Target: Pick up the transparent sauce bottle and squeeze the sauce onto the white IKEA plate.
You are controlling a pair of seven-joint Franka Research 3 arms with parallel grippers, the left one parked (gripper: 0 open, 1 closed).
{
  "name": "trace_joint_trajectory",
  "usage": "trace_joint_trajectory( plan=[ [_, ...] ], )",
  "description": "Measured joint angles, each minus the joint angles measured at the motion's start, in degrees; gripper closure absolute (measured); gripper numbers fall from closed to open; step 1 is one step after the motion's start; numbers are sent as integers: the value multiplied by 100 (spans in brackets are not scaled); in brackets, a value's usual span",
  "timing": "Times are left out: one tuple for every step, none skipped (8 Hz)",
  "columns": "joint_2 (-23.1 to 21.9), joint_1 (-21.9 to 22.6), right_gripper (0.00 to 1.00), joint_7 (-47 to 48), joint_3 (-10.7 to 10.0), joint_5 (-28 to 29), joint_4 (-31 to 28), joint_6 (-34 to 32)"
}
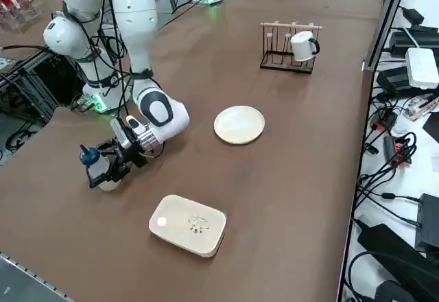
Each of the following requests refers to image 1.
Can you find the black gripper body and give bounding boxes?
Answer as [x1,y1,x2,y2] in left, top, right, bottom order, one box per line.
[116,140,149,170]

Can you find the colourful printed packet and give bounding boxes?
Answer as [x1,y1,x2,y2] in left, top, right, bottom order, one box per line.
[403,94,439,121]

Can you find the red black connector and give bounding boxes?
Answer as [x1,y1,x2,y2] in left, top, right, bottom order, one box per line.
[372,108,398,131]
[383,132,416,167]

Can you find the grey metal edge rail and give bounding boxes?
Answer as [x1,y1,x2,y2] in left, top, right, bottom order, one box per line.
[0,251,75,302]

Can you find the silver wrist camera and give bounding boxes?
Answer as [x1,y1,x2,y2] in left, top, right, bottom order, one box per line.
[110,117,133,149]

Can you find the black aluminium frame stand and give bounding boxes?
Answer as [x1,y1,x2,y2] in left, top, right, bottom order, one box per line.
[0,46,86,126]

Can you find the transparent sauce bottle blue cap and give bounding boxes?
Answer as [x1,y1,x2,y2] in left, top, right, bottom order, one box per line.
[80,145,121,192]

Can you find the black wire cup rack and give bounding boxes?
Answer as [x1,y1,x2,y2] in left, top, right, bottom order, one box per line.
[259,21,324,75]

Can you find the black cable with inline box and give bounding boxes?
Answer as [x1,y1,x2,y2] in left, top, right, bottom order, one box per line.
[356,191,423,228]

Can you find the aluminium frame beam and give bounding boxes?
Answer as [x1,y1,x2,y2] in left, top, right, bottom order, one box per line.
[361,0,414,73]

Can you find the black power adapter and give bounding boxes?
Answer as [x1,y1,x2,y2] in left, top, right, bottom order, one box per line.
[401,6,425,25]
[389,31,421,60]
[376,65,410,93]

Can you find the white round plate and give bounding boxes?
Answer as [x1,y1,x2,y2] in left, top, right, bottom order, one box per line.
[213,105,266,146]

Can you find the white mug black handle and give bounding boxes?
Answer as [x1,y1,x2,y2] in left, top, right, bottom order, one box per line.
[289,30,322,62]

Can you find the black rectangular box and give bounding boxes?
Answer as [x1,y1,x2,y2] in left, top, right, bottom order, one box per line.
[414,194,439,251]

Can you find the clear acrylic rack red items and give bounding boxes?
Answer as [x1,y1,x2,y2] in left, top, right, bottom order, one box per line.
[0,0,44,32]

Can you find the cream lunch box with print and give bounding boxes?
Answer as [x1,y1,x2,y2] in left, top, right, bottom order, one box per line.
[148,194,228,259]

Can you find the white rectangular power box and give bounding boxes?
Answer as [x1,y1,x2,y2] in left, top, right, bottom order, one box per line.
[405,47,439,91]

